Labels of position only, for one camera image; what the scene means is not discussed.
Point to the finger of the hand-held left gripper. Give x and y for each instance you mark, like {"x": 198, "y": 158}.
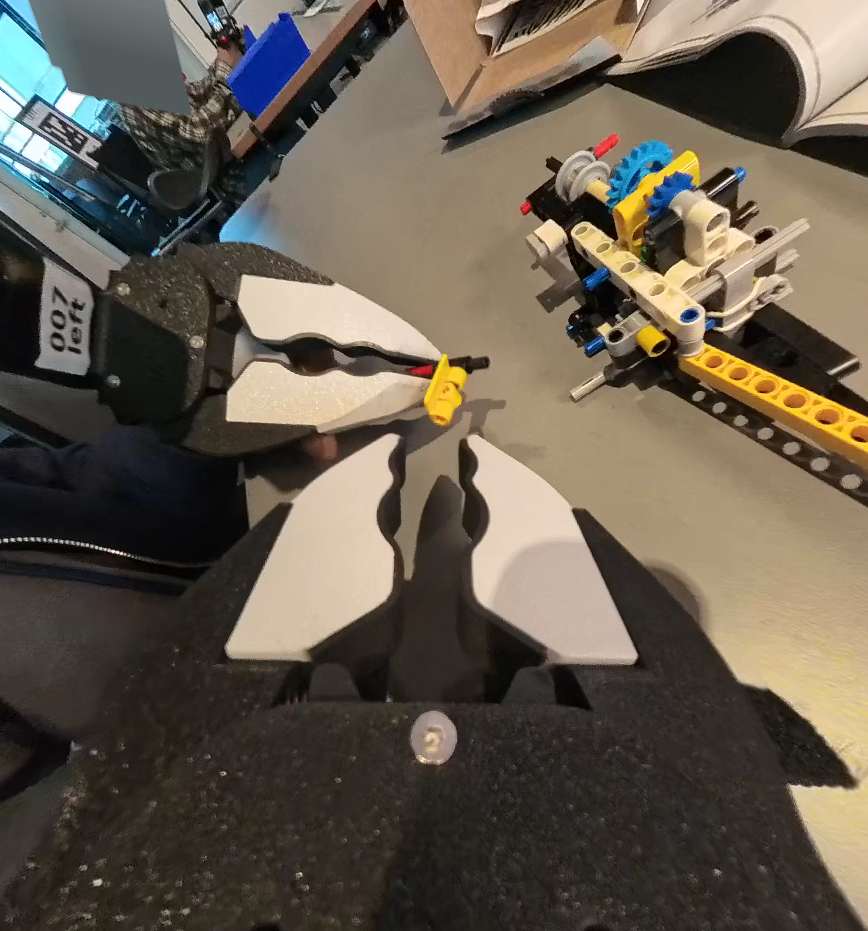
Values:
{"x": 317, "y": 309}
{"x": 310, "y": 400}

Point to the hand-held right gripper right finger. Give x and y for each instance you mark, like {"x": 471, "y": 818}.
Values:
{"x": 543, "y": 582}

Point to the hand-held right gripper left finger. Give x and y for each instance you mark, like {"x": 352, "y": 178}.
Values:
{"x": 325, "y": 567}

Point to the yellow lego piece black axle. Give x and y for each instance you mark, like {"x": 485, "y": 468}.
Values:
{"x": 441, "y": 393}

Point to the lego technic model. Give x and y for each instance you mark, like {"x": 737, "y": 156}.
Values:
{"x": 645, "y": 280}

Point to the open lego instruction booklet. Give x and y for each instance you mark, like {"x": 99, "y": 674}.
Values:
{"x": 863, "y": 80}

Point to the person's left hand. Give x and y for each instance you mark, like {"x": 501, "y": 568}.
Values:
{"x": 325, "y": 447}

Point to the black office chair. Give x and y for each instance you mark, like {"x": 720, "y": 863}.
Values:
{"x": 179, "y": 185}

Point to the black and white marker sign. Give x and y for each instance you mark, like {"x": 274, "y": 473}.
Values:
{"x": 59, "y": 131}

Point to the small blue plastic bin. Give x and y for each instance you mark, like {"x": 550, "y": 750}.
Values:
{"x": 267, "y": 65}

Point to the wooden-edged office table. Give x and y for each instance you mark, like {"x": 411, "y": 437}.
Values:
{"x": 332, "y": 43}

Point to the person's dark clothing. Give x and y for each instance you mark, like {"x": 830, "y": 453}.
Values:
{"x": 41, "y": 618}

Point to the cardboard box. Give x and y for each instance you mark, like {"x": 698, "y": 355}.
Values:
{"x": 448, "y": 43}

